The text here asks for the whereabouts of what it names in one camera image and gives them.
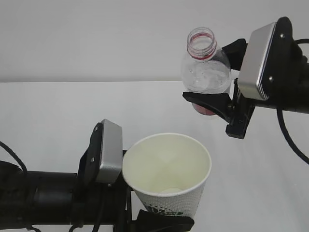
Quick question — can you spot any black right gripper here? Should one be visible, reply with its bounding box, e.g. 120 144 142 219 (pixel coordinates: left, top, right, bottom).
183 38 255 139

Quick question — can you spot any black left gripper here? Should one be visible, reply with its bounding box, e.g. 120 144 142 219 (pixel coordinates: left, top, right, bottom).
72 149 195 232

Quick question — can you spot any clear water bottle red label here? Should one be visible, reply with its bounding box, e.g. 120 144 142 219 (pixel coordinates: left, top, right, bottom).
181 26 232 116

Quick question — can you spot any white paper coffee cup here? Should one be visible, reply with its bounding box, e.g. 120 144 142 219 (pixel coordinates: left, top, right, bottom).
122 133 212 218

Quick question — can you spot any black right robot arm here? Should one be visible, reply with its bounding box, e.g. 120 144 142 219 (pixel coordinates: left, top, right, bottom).
183 39 309 139

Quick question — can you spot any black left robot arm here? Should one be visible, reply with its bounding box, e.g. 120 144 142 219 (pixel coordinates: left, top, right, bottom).
0 161 194 232

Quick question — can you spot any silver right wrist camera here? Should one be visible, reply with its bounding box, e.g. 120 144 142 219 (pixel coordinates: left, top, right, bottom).
237 16 302 101

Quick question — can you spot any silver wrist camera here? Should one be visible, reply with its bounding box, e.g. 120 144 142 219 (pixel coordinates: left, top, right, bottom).
77 118 124 186
237 16 302 101

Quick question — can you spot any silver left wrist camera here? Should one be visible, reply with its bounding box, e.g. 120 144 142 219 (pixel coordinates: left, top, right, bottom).
77 118 124 186

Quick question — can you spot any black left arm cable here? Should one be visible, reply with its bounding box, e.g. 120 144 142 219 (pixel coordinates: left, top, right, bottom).
0 141 28 173

